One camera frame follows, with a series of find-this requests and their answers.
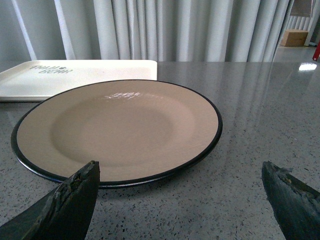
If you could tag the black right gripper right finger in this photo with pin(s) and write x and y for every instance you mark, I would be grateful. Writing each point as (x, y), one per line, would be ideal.
(296, 206)

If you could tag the grey pleated curtain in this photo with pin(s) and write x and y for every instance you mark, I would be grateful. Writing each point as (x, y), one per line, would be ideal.
(159, 30)

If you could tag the red metal stand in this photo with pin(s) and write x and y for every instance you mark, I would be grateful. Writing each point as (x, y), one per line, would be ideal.
(316, 55)

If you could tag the white bear print tray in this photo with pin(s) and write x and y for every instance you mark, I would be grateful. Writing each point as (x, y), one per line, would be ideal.
(37, 80)

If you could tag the brown cardboard box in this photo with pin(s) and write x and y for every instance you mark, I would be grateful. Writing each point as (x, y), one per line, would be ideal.
(294, 38)

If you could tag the beige plate with black rim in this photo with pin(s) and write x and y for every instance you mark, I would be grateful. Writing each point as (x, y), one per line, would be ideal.
(140, 131)

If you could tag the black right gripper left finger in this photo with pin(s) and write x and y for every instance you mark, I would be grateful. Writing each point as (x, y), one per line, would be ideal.
(65, 213)

